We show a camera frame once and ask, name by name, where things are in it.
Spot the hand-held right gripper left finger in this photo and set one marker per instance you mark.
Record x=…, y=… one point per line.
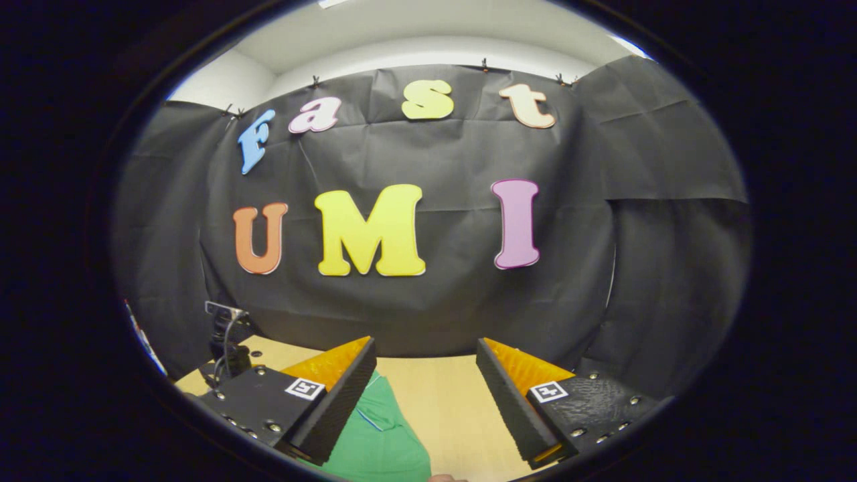
x=341, y=408

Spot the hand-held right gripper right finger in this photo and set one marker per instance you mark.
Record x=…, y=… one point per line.
x=512, y=408

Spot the green polo T-shirt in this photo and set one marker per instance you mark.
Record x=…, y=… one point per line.
x=381, y=448

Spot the white red striped object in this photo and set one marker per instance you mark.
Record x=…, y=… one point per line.
x=148, y=348

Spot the black backdrop cloth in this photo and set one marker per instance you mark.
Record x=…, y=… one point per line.
x=435, y=154

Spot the white ceiling light panel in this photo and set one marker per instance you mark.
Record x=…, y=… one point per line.
x=631, y=47

